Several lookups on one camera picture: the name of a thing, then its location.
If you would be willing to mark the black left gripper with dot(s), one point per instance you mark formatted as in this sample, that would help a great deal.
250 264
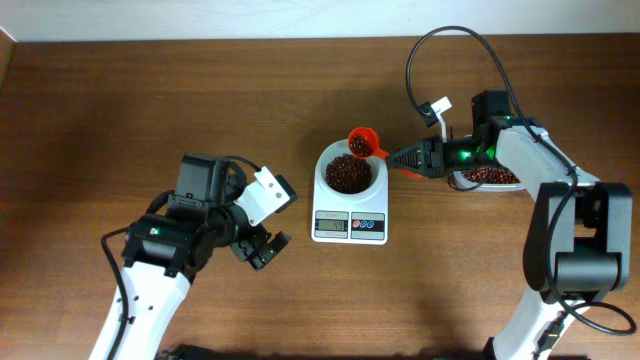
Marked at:
247 250

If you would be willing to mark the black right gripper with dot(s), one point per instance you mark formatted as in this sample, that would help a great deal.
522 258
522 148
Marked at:
432 156

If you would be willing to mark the orange measuring scoop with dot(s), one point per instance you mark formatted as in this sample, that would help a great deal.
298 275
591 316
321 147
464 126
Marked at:
364 143

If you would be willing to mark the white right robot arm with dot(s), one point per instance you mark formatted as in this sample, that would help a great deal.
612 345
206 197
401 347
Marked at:
578 245

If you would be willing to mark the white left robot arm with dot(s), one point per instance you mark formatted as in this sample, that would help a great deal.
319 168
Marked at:
152 281

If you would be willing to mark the white digital kitchen scale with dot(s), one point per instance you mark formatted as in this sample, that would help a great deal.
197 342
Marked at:
360 218

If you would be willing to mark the clear plastic bean container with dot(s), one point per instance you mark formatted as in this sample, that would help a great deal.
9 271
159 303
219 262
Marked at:
465 158

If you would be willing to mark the red adzuki beans in container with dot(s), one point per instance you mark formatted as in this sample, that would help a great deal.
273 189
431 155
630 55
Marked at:
487 175

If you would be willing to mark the red beans in bowl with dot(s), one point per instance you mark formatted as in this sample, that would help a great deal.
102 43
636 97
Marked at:
340 176

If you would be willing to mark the white round bowl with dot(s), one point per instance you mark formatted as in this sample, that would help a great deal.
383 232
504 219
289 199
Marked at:
337 149

